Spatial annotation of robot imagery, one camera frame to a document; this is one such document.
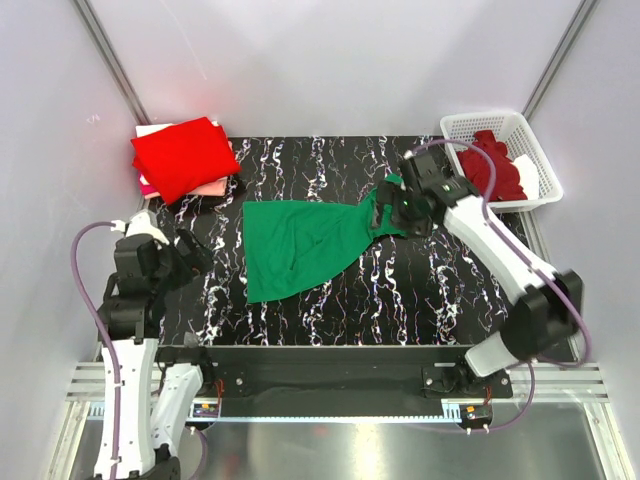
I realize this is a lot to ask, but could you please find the left aluminium corner post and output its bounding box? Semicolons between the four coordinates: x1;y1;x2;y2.
70;0;150;125

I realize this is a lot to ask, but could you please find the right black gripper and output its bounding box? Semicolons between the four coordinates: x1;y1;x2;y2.
369;180;434;239

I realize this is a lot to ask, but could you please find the green t shirt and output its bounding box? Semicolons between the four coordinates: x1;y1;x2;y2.
242;189;404;303

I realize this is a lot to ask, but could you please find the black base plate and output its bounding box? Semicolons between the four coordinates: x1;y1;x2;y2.
154;344;515;401

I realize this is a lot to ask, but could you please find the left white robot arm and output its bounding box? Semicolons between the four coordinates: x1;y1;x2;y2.
93;210;216;479

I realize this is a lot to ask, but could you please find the black marble pattern mat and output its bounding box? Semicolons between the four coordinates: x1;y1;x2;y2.
150;136;509;347

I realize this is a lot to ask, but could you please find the folded pink t shirt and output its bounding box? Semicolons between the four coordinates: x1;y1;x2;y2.
190;177;228;197

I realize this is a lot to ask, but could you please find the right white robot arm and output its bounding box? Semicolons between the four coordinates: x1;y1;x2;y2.
371;150;583;397

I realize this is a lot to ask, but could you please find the folded white t shirt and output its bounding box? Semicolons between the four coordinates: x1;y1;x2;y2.
135;118;226;139

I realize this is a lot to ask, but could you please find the right aluminium corner post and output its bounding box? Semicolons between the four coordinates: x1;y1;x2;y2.
521;0;600;121

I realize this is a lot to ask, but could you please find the aluminium corner post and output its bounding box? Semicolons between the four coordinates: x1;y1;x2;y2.
521;0;600;121
70;0;150;125

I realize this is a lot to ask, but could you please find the dark red t shirt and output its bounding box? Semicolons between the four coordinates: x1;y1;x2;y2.
458;130;529;203

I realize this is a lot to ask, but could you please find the white cloth in basket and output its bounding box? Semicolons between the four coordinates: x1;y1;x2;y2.
513;154;540;200

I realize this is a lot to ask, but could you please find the white plastic basket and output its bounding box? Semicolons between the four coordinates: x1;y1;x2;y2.
440;110;564;213

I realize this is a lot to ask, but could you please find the aluminium frame rail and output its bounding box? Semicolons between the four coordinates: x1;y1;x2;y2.
64;362;611;424

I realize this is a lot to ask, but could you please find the folded magenta t shirt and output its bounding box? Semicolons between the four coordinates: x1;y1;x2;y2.
139;183;158;198

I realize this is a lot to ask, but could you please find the folded red t shirt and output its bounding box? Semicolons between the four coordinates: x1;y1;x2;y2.
131;117;241;205

